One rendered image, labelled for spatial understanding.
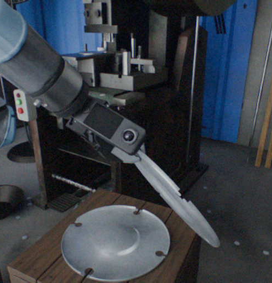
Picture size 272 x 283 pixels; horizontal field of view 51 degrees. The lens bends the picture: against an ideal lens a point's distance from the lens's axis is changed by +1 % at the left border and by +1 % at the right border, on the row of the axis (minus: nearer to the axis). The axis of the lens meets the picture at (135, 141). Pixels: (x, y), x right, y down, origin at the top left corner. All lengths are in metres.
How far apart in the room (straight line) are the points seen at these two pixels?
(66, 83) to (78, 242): 0.51
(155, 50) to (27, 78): 1.11
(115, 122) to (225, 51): 1.91
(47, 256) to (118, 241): 0.18
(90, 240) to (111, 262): 0.10
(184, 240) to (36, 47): 0.62
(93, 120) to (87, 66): 0.83
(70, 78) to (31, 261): 0.52
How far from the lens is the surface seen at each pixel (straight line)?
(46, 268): 0.78
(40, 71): 0.40
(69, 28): 3.18
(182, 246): 0.81
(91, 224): 0.88
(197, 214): 0.53
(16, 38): 0.39
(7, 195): 1.75
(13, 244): 1.44
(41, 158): 1.47
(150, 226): 0.86
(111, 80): 1.23
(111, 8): 1.29
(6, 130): 0.88
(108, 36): 1.37
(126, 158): 0.54
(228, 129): 2.42
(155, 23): 1.47
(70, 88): 0.43
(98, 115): 0.45
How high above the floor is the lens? 0.89
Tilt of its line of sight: 22 degrees down
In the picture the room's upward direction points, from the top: straight up
